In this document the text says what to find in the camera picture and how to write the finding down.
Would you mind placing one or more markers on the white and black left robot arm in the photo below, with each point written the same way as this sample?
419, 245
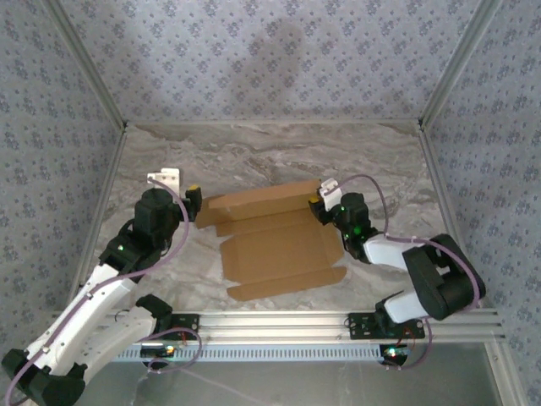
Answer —
84, 308

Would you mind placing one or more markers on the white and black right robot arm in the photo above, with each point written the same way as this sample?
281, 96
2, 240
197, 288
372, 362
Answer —
384, 251

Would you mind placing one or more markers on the brown cardboard paper box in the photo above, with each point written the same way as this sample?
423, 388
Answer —
274, 249

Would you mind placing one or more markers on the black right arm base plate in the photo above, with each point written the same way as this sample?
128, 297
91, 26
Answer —
361, 327

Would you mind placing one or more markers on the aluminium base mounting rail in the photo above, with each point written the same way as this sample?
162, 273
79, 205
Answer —
270, 325

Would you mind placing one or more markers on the circuit board with green light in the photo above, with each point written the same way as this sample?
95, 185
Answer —
393, 353
158, 351

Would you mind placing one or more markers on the aluminium frame post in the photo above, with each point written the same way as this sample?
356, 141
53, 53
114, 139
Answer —
505, 376
90, 63
457, 63

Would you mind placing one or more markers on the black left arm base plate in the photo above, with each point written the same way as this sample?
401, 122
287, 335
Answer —
186, 325

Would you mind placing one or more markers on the thin aluminium table edge rail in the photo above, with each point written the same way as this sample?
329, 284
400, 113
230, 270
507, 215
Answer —
270, 123

